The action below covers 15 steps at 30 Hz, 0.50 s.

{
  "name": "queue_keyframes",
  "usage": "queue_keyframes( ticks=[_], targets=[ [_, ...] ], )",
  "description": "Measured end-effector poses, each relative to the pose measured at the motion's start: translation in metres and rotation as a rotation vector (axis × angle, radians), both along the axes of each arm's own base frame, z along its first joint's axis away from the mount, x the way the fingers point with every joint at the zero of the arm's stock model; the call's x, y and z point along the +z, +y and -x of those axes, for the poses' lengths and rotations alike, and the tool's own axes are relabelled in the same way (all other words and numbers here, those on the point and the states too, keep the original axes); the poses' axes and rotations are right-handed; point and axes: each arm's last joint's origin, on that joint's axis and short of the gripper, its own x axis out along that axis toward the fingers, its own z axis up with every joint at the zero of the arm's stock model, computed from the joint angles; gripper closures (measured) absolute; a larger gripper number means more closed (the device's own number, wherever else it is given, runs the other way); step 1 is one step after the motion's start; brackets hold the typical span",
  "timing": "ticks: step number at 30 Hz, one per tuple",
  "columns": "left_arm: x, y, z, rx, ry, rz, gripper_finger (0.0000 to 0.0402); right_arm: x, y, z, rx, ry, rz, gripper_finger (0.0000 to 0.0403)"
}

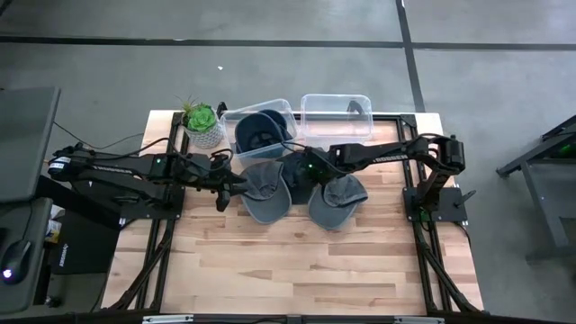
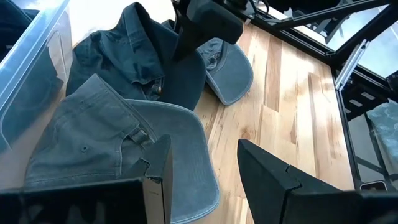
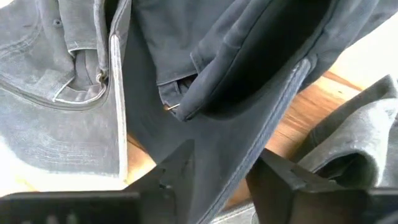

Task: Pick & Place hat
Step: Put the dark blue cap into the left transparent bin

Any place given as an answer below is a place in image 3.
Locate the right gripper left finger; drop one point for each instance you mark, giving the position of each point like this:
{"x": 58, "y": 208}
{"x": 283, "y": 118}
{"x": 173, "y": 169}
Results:
{"x": 168, "y": 193}

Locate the faded grey baseball cap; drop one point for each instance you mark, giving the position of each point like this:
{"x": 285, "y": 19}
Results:
{"x": 357, "y": 130}
{"x": 46, "y": 140}

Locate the dark navy baseball cap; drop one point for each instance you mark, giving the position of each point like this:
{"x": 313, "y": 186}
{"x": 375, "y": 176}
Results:
{"x": 161, "y": 46}

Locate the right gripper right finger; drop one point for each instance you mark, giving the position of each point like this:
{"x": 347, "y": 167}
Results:
{"x": 295, "y": 199}

